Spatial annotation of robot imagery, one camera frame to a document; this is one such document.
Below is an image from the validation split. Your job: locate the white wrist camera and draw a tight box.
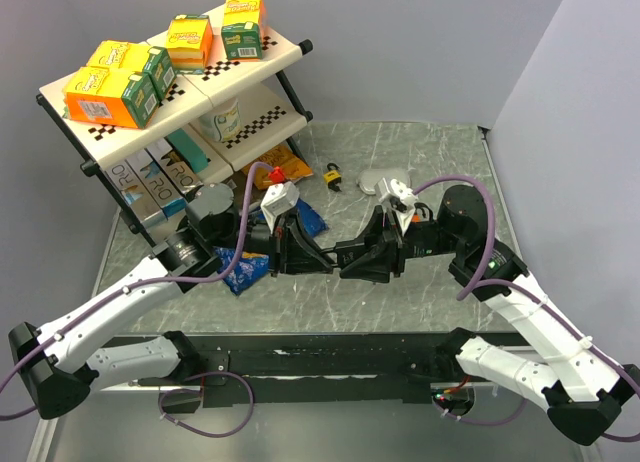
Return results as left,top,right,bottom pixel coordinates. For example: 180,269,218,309
375,178,418,235
260,181,300,232

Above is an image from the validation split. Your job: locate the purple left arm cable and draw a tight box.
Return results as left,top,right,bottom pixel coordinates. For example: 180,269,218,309
0,161,274,439

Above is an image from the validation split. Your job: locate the grey silver sponge pad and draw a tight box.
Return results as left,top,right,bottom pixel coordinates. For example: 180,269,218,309
356,168,411,196

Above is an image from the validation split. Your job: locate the front orange sponge box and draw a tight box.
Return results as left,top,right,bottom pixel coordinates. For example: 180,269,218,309
62,66,159,129

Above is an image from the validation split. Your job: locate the yellow honey dijon chip bag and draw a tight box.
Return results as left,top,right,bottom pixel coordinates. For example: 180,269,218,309
241,144,313,190

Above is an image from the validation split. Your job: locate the black padlock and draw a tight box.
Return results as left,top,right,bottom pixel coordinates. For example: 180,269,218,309
323,237,369,269

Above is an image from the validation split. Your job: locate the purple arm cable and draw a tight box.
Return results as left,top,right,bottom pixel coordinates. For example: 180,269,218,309
409,174,640,443
0,161,274,439

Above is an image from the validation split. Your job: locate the white paper cup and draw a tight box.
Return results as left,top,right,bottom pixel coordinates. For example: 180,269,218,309
198,97,241,142

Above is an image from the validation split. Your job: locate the blue Doritos chip bag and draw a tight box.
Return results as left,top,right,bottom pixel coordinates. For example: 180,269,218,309
214,199,328,296

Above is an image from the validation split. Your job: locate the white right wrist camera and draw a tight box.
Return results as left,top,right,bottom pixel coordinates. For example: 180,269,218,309
375,178,418,235

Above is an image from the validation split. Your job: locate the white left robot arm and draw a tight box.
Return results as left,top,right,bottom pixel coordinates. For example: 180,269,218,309
9,182,336,420

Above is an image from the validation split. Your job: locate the orange yellow sponge pack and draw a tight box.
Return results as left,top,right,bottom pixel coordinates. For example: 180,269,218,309
165,14,214,71

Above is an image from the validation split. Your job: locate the middle white RO box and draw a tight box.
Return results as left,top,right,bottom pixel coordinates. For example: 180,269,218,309
126,150,186,218

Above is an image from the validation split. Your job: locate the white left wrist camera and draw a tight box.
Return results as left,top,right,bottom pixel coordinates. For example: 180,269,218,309
260,181,300,232

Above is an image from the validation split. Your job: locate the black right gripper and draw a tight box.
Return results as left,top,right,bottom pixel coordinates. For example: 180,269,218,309
332,204,455,283

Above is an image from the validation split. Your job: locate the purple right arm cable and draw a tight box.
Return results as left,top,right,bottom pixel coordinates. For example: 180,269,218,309
409,174,640,443

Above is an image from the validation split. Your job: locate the teal box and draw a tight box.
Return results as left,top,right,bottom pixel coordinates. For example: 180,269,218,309
166,129,209,173

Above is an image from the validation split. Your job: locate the white ro box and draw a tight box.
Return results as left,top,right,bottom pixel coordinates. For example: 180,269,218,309
126,150,186,218
105,161,166,229

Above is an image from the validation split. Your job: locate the brown snack bag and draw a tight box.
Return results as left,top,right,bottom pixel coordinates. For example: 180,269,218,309
223,171,264,212

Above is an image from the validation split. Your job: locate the beige two-tier shelf rack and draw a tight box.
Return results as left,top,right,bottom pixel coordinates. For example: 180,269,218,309
36,28,313,244

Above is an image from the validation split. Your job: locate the left white RO box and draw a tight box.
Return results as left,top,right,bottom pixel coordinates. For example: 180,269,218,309
105,161,166,229

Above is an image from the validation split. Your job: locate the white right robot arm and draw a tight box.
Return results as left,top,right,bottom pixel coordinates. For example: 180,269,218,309
335,175,639,446

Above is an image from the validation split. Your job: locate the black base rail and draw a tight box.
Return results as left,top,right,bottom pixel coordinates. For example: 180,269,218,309
119,333,506,409

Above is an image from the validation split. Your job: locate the yellow padlock with key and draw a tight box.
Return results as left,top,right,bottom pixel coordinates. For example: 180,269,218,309
323,162,342,192

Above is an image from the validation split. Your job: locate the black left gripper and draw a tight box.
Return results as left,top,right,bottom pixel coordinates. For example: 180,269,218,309
215,207,338,277

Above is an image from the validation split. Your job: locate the green yellow sponge box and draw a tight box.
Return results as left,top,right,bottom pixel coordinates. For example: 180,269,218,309
220,0,267,61

